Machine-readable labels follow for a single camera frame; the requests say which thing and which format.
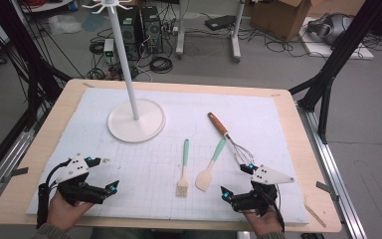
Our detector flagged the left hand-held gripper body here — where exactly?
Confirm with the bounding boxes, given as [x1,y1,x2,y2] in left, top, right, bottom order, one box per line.
[55,153,108,206]

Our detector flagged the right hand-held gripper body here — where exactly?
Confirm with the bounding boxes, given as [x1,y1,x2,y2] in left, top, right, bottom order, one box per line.
[230,163,296,217]

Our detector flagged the beige spatula with green handle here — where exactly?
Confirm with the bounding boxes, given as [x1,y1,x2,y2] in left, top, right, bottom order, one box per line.
[194,137,228,193]

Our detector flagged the white hook stand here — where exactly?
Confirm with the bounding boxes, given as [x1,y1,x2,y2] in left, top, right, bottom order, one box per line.
[82,0,167,144]

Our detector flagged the wire whisk with brown handle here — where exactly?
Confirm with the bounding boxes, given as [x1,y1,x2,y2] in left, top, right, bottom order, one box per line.
[207,112,257,168]

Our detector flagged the pastry brush with green handle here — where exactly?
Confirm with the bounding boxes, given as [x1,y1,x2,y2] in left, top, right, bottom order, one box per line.
[175,138,191,198]

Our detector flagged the person's right hand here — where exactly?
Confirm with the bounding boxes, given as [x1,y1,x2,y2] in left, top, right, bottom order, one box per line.
[243,205,285,238]

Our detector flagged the person's left hand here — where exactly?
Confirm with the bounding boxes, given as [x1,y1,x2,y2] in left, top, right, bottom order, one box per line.
[46,190,96,232]

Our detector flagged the grey metal clamp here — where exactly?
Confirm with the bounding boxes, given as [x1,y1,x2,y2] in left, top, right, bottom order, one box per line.
[315,180,341,202]
[1,166,30,184]

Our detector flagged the person's dark trousers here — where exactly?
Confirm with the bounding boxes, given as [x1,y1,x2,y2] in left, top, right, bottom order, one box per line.
[91,227,238,239]

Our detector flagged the white grid mat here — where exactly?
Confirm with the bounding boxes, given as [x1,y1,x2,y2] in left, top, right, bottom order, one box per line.
[26,87,310,225]

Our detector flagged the black computer tower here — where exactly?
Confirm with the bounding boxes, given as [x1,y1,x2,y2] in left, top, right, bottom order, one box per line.
[141,5,164,54]
[117,6,143,62]

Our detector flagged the clear plastic bag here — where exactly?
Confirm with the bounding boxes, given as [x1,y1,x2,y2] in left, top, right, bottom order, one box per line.
[48,14,84,36]

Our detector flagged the white floor board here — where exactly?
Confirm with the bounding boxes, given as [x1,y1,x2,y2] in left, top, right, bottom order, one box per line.
[299,16,376,61]

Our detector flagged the black flat device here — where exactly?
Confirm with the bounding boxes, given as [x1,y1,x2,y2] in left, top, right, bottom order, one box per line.
[204,14,237,32]

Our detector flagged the cardboard box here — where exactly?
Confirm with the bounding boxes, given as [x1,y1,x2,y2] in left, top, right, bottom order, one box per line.
[249,0,312,43]

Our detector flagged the right hand-held gripper black cable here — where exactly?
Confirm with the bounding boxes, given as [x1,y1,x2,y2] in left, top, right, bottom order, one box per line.
[271,183,287,233]

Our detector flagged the hand-held gripper black cable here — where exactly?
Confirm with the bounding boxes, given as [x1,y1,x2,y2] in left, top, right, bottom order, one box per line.
[271,183,287,233]
[36,158,73,230]

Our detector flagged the left hand-held gripper black cable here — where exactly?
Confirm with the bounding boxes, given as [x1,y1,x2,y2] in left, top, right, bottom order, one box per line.
[36,158,73,230]

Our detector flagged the aluminium rail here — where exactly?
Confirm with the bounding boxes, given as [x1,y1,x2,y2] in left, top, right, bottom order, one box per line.
[296,103,369,239]
[0,109,48,217]

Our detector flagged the coiled black cable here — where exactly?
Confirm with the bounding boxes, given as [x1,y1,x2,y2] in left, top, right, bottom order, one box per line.
[149,56,174,75]

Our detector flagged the black metal frame post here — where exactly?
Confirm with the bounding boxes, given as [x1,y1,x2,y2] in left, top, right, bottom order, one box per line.
[287,0,382,144]
[0,0,73,128]

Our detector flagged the white rolling stand frame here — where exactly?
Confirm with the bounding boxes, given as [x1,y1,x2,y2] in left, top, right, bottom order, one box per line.
[174,0,247,64]

